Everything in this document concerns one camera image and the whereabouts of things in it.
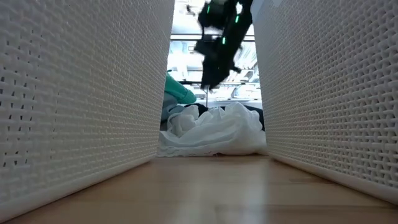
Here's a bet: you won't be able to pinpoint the white woven plastic bin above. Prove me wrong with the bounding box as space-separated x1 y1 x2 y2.
0 0 176 223
250 0 398 206

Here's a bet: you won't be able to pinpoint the small black garment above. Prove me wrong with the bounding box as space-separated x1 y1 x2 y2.
200 58 242 91

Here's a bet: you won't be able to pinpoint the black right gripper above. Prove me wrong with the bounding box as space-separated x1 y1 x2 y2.
194 37 244 68

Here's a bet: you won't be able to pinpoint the light blue garment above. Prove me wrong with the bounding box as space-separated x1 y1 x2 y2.
160 91 187 124

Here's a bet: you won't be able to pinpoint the white garment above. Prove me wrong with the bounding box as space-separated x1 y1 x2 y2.
157 101 268 157

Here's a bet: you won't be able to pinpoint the teal garment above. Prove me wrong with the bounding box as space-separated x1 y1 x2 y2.
164 72 198 105

